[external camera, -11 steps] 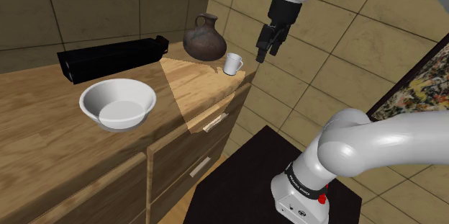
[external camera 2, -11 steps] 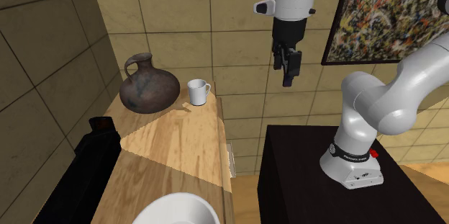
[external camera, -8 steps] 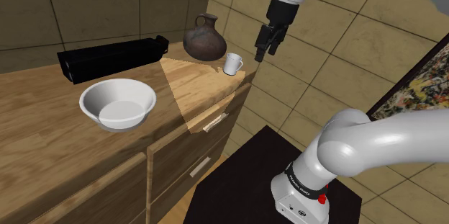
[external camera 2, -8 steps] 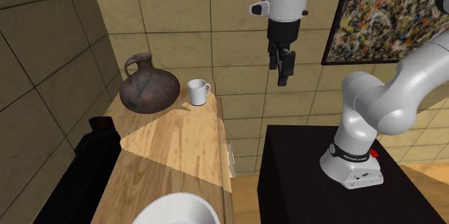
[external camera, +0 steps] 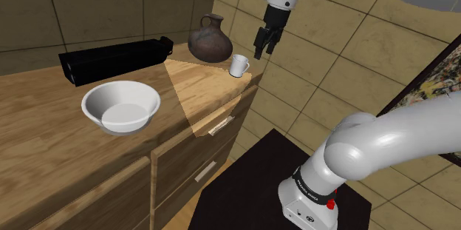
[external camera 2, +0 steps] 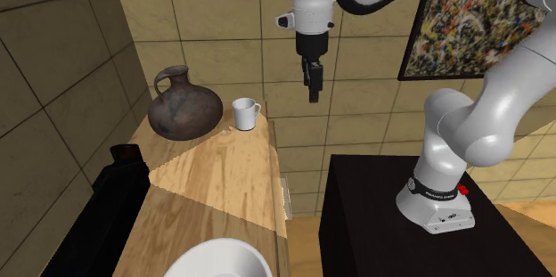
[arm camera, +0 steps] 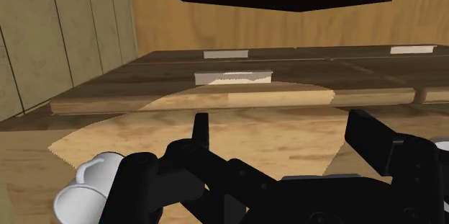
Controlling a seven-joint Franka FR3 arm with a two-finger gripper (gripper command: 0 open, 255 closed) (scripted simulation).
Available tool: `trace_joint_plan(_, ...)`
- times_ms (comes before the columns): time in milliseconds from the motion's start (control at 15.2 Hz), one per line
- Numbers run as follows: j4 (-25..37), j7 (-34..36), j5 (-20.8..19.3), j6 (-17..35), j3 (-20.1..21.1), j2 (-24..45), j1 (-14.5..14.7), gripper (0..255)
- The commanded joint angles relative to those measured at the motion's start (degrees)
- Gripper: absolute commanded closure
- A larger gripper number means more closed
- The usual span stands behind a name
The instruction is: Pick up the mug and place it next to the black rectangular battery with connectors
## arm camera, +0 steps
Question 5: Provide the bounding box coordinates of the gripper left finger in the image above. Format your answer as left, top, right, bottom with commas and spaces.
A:
99, 112, 278, 224

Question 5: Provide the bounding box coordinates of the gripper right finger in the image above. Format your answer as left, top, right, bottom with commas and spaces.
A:
344, 109, 445, 224

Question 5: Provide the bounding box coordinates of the white round thing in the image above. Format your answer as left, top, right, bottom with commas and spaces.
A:
430, 136, 449, 153

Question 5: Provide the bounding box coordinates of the white mug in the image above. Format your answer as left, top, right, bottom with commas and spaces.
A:
53, 151, 125, 224

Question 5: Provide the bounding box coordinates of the wooden drawer cabinet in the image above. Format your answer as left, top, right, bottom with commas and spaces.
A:
49, 43, 449, 116

